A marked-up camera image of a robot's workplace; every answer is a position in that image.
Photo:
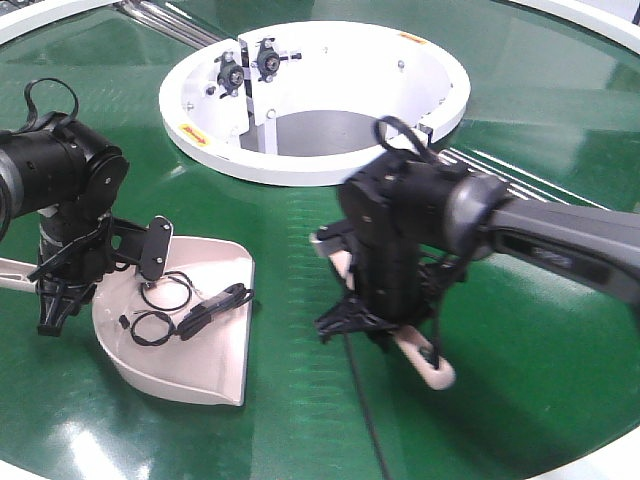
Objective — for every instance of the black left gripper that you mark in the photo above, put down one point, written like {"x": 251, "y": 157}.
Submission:
{"x": 74, "y": 254}

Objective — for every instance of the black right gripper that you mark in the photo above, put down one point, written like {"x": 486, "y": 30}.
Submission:
{"x": 389, "y": 284}

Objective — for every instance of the pink brush with black bristles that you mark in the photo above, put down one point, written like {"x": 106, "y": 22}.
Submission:
{"x": 434, "y": 369}

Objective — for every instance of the pink plastic dustpan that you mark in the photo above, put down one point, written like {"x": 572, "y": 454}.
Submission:
{"x": 164, "y": 340}

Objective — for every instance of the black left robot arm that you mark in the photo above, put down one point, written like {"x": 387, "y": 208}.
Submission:
{"x": 70, "y": 175}

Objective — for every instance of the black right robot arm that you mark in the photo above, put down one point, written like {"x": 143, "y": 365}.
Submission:
{"x": 412, "y": 227}

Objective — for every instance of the steel rollers right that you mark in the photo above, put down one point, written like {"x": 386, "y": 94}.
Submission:
{"x": 521, "y": 183}

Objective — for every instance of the steel rollers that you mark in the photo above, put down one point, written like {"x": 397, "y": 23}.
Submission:
{"x": 521, "y": 183}
{"x": 168, "y": 23}

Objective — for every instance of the yellow warning sticker front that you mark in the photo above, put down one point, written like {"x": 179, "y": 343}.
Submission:
{"x": 194, "y": 135}

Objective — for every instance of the yellow warning sticker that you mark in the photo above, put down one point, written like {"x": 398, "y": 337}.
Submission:
{"x": 414, "y": 38}
{"x": 194, "y": 135}

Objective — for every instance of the white outer rim left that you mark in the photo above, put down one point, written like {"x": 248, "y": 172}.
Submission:
{"x": 19, "y": 20}

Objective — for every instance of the white rim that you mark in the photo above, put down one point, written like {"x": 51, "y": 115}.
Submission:
{"x": 616, "y": 20}
{"x": 19, "y": 20}

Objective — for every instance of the yellow warning sticker back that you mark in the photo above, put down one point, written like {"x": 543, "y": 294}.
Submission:
{"x": 414, "y": 38}

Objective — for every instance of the steel rollers top left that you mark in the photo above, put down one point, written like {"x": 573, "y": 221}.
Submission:
{"x": 168, "y": 23}

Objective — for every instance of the white outer rim right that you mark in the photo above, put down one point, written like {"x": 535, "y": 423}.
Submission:
{"x": 616, "y": 20}

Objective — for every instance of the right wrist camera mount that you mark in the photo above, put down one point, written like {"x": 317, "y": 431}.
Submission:
{"x": 332, "y": 238}

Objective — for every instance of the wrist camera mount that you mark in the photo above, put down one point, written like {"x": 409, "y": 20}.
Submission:
{"x": 155, "y": 248}
{"x": 332, "y": 238}

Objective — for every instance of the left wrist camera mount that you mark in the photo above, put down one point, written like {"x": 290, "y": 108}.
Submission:
{"x": 155, "y": 248}

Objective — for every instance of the black bearing mount right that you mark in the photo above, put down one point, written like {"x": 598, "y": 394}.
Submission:
{"x": 268, "y": 61}

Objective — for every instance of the black bearing mount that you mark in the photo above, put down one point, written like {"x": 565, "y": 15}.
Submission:
{"x": 268, "y": 61}
{"x": 231, "y": 75}

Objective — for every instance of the black bearing mount left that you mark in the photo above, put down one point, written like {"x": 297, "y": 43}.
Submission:
{"x": 231, "y": 75}

